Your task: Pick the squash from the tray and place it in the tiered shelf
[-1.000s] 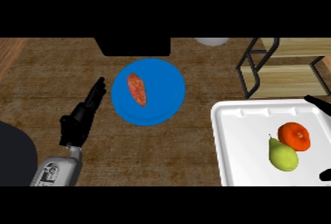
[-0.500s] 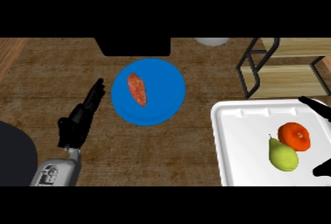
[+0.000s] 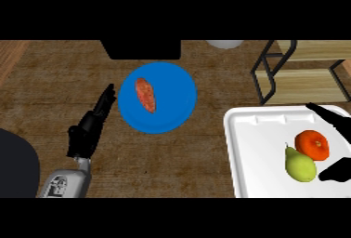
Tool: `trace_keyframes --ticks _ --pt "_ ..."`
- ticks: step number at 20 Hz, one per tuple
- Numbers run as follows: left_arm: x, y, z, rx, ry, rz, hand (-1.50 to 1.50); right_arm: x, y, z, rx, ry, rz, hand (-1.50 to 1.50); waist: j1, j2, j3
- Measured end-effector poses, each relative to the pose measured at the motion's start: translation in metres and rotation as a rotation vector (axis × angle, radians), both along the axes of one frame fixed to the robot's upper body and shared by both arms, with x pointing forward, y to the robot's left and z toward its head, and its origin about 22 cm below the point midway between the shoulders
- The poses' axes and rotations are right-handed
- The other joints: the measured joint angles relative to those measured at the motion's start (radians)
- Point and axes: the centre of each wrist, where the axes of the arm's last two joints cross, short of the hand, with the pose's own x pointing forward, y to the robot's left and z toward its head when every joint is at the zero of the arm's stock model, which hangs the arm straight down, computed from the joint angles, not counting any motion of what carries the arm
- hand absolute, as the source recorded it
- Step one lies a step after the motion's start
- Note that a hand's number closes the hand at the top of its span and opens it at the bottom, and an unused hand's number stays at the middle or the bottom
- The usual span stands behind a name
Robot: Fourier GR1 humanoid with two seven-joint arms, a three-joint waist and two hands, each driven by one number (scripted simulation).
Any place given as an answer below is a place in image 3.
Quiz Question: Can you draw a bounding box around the blue round plate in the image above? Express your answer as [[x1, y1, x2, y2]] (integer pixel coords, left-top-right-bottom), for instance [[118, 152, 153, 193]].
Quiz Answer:
[[116, 61, 199, 135]]

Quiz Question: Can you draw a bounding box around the orange sweet potato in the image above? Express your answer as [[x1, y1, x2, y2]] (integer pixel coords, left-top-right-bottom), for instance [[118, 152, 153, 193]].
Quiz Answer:
[[134, 77, 158, 114]]

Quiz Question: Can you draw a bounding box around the green pear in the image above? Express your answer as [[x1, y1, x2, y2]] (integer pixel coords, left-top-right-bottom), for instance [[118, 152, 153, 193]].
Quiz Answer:
[[283, 142, 318, 183]]

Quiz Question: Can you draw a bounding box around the black wooden tiered shelf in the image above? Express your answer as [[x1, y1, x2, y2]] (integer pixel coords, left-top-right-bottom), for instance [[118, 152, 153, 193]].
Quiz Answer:
[[249, 40, 351, 107]]

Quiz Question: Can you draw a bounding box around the orange round squash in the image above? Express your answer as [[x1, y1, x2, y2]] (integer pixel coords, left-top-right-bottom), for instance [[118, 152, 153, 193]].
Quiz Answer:
[[293, 129, 330, 162]]

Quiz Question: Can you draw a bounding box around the black box appliance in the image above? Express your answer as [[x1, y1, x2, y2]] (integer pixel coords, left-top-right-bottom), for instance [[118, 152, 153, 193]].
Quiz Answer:
[[100, 40, 183, 60]]

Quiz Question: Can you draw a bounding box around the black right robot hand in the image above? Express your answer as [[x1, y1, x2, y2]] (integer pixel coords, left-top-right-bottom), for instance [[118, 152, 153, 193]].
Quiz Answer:
[[304, 102, 351, 183]]

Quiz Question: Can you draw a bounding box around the white round container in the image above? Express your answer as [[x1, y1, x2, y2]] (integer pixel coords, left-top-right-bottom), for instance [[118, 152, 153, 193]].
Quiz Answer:
[[205, 40, 243, 50]]

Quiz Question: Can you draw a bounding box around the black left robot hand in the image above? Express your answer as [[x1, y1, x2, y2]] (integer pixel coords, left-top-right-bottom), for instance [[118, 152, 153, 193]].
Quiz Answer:
[[66, 83, 116, 160]]

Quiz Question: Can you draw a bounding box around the white plastic tray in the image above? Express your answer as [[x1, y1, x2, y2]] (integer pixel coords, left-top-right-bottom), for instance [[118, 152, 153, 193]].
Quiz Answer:
[[222, 104, 351, 199]]

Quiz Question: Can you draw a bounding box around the dark grey rounded object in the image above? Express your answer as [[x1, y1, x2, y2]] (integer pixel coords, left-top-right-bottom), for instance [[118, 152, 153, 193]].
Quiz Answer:
[[0, 128, 41, 199]]

